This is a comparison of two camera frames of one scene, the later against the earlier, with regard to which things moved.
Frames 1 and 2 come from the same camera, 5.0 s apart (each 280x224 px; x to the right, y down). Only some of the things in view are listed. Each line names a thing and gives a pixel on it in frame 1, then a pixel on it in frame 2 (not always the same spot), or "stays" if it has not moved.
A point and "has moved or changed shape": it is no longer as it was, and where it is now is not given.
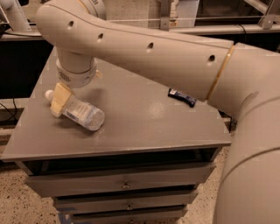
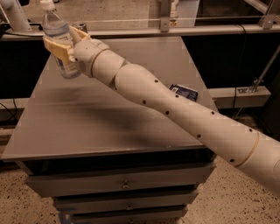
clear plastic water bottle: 80,112 has moved or changed shape
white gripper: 76,78 → 86,54
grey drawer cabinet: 143,164 stays
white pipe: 15,15 stays
